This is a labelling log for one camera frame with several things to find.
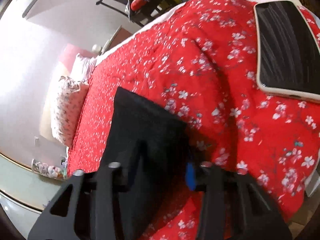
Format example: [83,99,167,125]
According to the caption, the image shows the black pants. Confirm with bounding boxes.
[95,87,196,239]

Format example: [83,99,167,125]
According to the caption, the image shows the stuffed toy stack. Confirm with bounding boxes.
[31,159,67,180]

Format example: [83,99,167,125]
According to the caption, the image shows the wardrobe with purple flowers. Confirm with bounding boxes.
[0,155,62,238]

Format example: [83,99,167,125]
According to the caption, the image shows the floral pink pillow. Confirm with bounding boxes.
[50,76,89,148]

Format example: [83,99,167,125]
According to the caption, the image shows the red floral bedspread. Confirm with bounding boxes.
[68,0,319,239]

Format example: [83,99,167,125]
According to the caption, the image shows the white round lamp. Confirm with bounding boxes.
[92,44,102,55]

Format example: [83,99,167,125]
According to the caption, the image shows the smartphone with beige case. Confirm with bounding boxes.
[254,1,319,102]

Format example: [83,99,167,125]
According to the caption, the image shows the right bedside table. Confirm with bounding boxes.
[100,26,132,55]

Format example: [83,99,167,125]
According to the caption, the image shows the black wooden chair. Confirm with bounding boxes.
[95,0,178,27]

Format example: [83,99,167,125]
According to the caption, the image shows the wall socket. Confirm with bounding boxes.
[34,137,40,147]

